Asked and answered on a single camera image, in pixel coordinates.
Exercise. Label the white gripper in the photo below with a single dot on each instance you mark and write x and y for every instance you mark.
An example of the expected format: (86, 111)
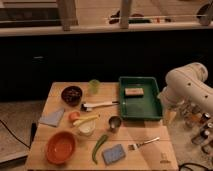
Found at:
(169, 113)

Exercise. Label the white handled black brush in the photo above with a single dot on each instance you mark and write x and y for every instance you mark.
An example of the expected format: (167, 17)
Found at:
(86, 106)

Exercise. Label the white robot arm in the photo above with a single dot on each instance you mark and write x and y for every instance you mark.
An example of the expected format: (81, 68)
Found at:
(186, 83)

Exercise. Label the dark brown bowl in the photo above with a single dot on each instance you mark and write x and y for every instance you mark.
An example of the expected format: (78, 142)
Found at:
(72, 95)

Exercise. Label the red orange bowl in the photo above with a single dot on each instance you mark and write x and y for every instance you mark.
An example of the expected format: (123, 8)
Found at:
(60, 147)

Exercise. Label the green plastic tray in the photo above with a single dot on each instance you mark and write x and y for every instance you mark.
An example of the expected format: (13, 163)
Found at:
(145, 106)

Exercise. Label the spice bottle rack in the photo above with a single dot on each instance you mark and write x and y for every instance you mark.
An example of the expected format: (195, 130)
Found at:
(197, 120)

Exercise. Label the tan sponge block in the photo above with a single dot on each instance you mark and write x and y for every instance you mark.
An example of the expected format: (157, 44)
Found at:
(133, 92)

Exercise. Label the silver fork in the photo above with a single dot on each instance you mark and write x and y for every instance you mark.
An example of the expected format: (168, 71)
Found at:
(138, 145)

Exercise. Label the metal cup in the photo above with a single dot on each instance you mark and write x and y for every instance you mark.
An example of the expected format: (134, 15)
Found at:
(114, 123)

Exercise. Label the green chili pepper toy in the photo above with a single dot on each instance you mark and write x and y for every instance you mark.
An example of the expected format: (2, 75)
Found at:
(98, 144)

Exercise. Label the blue sponge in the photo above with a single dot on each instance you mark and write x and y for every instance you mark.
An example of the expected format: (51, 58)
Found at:
(113, 154)

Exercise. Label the green plastic cup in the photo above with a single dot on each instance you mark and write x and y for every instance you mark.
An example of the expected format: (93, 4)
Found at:
(94, 86)

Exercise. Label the yellow banana toy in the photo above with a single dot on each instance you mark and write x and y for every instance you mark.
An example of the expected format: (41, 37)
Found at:
(82, 120)

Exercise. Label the white small cup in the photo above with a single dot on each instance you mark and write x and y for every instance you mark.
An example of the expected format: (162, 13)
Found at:
(87, 128)

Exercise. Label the orange carrot toy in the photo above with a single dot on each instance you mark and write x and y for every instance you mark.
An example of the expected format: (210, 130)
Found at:
(73, 116)

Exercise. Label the grey blue cloth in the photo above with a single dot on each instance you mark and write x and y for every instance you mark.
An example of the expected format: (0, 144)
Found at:
(52, 119)

